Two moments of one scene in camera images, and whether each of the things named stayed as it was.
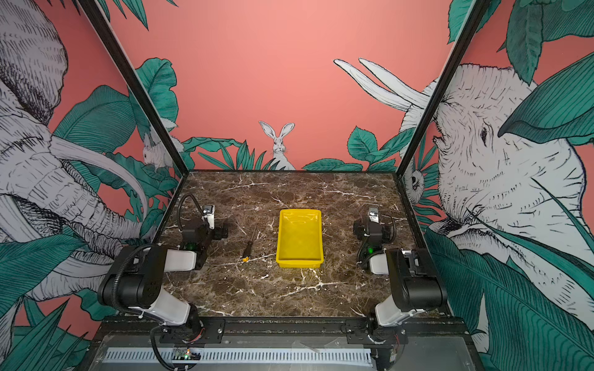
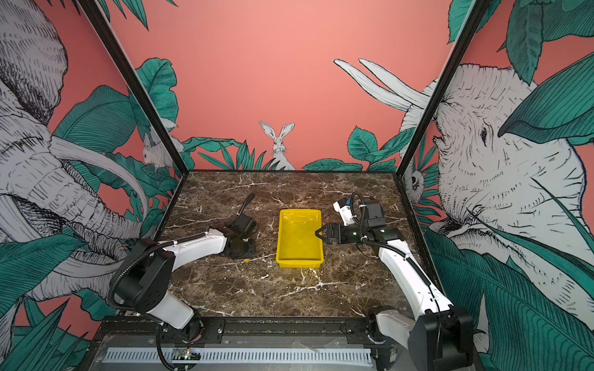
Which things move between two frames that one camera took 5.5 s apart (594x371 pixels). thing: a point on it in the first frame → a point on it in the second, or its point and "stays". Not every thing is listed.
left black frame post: [136, 83] stays
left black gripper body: [210, 234] → [247, 250]
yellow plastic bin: [300, 242] stays
